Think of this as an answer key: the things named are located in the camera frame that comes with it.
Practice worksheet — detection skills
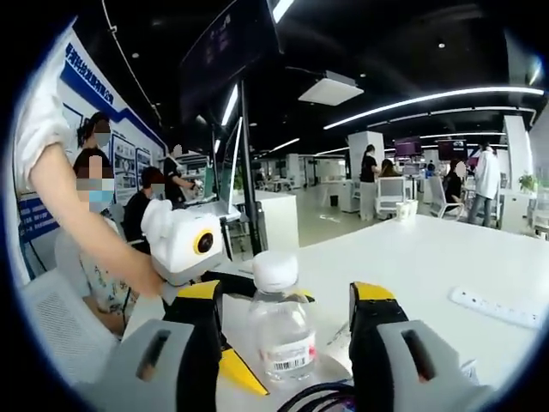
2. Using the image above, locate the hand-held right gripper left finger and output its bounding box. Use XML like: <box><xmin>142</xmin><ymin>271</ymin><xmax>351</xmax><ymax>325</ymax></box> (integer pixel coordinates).
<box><xmin>79</xmin><ymin>281</ymin><xmax>225</xmax><ymax>412</ymax></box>

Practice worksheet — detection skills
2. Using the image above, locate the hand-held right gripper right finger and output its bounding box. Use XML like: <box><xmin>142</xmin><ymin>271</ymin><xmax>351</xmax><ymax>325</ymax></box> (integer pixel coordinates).
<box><xmin>348</xmin><ymin>280</ymin><xmax>495</xmax><ymax>412</ymax></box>

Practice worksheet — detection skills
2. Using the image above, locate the black cable coil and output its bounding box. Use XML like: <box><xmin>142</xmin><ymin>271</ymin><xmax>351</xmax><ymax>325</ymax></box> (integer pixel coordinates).
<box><xmin>278</xmin><ymin>383</ymin><xmax>357</xmax><ymax>412</ymax></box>

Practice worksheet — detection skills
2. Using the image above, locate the clear plastic water bottle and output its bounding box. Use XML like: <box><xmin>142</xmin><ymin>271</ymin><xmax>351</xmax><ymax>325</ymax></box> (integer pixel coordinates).
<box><xmin>247</xmin><ymin>251</ymin><xmax>319</xmax><ymax>384</ymax></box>

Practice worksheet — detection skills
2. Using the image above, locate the white cabinet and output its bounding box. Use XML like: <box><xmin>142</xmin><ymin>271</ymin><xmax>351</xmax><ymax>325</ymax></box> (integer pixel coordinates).
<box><xmin>231</xmin><ymin>190</ymin><xmax>300</xmax><ymax>252</ymax></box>

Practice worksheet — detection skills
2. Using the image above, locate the open laptop on stand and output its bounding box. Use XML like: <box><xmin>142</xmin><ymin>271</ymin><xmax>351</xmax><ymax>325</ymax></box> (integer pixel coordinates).
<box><xmin>184</xmin><ymin>118</ymin><xmax>244</xmax><ymax>222</ymax></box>

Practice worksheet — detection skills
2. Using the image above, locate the white table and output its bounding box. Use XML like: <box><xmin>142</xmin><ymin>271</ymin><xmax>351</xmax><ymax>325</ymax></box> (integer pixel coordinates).
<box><xmin>122</xmin><ymin>213</ymin><xmax>548</xmax><ymax>412</ymax></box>

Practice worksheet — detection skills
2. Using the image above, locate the black screen stand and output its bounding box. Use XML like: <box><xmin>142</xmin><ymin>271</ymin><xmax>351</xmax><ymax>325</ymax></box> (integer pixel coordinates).
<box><xmin>238</xmin><ymin>79</ymin><xmax>269</xmax><ymax>257</ymax></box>

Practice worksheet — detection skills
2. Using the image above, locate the white power strip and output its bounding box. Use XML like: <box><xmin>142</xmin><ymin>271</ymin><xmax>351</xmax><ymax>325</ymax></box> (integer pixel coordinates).
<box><xmin>449</xmin><ymin>286</ymin><xmax>542</xmax><ymax>330</ymax></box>

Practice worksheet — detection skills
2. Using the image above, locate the grey mesh chair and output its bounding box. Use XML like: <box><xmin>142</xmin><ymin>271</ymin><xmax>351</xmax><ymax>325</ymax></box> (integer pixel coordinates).
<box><xmin>21</xmin><ymin>270</ymin><xmax>124</xmax><ymax>390</ymax></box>

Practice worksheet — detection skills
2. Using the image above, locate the straight ceiling light bar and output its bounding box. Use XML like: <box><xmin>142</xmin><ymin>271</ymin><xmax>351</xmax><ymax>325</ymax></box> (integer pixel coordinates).
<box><xmin>271</xmin><ymin>0</ymin><xmax>297</xmax><ymax>23</ymax></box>
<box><xmin>220</xmin><ymin>83</ymin><xmax>239</xmax><ymax>126</ymax></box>

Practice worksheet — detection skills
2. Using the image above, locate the white mesh office chair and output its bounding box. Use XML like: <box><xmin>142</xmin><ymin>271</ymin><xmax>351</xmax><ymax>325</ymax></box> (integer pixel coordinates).
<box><xmin>377</xmin><ymin>177</ymin><xmax>408</xmax><ymax>217</ymax></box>

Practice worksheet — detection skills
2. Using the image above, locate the large black screen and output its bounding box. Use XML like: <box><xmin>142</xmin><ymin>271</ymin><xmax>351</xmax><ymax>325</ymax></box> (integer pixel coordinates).
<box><xmin>178</xmin><ymin>0</ymin><xmax>285</xmax><ymax>128</ymax></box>

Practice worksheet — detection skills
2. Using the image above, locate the person's white sleeve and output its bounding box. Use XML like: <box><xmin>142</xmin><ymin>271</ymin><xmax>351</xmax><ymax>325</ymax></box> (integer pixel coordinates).
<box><xmin>12</xmin><ymin>19</ymin><xmax>76</xmax><ymax>190</ymax></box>

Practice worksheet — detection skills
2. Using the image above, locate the white ceiling air unit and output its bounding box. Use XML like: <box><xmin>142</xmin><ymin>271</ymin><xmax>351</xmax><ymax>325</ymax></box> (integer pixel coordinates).
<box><xmin>298</xmin><ymin>70</ymin><xmax>365</xmax><ymax>107</ymax></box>

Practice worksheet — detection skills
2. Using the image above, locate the green potted plant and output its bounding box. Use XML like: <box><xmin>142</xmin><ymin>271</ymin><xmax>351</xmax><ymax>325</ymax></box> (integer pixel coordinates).
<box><xmin>517</xmin><ymin>171</ymin><xmax>540</xmax><ymax>195</ymax></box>

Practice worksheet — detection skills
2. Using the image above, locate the curved ceiling light strip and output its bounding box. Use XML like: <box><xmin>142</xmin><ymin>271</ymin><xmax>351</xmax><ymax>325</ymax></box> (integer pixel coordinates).
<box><xmin>323</xmin><ymin>87</ymin><xmax>546</xmax><ymax>130</ymax></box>

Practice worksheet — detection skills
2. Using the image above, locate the white blue wall poster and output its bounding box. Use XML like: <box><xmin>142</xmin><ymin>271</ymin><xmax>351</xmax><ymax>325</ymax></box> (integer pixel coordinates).
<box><xmin>16</xmin><ymin>32</ymin><xmax>169</xmax><ymax>276</ymax></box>

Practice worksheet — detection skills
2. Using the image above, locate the purple wall screen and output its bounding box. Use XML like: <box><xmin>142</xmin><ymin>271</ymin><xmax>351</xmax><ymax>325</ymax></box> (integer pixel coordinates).
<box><xmin>394</xmin><ymin>136</ymin><xmax>422</xmax><ymax>158</ymax></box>
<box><xmin>437</xmin><ymin>139</ymin><xmax>468</xmax><ymax>160</ymax></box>

